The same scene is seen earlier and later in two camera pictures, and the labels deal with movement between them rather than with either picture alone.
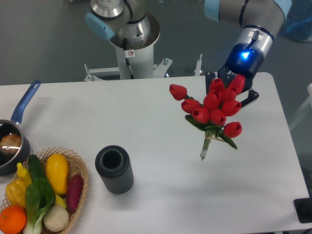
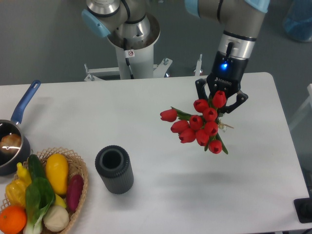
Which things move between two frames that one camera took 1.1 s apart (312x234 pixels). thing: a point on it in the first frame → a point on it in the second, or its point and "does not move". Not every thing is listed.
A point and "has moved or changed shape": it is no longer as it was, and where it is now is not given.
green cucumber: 36,166 does not move
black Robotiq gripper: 243,60 → 226,75
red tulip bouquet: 209,115 has moved or changed shape
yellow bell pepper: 16,191 does not move
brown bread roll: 10,143 does not move
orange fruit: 12,219 does not move
